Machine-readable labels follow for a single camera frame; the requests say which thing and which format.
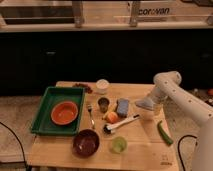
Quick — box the grey blue towel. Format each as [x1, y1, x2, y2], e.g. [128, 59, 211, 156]
[135, 96, 154, 111]

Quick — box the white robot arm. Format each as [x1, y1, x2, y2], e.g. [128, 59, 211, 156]
[148, 71, 213, 171]

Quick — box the purple bowl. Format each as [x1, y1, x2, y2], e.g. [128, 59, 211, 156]
[73, 129, 100, 158]

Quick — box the orange bowl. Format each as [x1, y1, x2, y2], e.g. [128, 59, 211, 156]
[51, 101, 78, 125]

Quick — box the blue sponge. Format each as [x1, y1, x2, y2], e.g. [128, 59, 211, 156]
[116, 99, 129, 117]

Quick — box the peach apple fruit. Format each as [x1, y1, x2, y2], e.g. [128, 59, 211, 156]
[103, 112, 118, 124]

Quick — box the green plastic cup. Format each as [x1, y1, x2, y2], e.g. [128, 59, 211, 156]
[111, 136, 127, 153]

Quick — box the dark metal cup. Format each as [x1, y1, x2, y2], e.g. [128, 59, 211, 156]
[98, 97, 109, 113]

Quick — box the white cup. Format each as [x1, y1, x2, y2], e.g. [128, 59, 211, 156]
[96, 79, 109, 94]

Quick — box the silver fork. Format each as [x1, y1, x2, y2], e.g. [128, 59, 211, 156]
[87, 104, 95, 129]

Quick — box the red grape bunch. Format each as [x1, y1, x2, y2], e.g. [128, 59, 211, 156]
[72, 83, 93, 94]

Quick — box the green plastic tray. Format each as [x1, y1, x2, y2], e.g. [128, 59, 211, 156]
[31, 87, 85, 136]

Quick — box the black cable right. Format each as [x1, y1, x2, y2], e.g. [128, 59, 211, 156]
[177, 134, 198, 171]

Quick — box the black cable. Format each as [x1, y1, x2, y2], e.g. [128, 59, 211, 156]
[177, 134, 198, 171]
[0, 121, 33, 171]

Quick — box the black cable left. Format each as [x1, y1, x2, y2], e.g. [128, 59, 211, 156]
[0, 121, 33, 171]

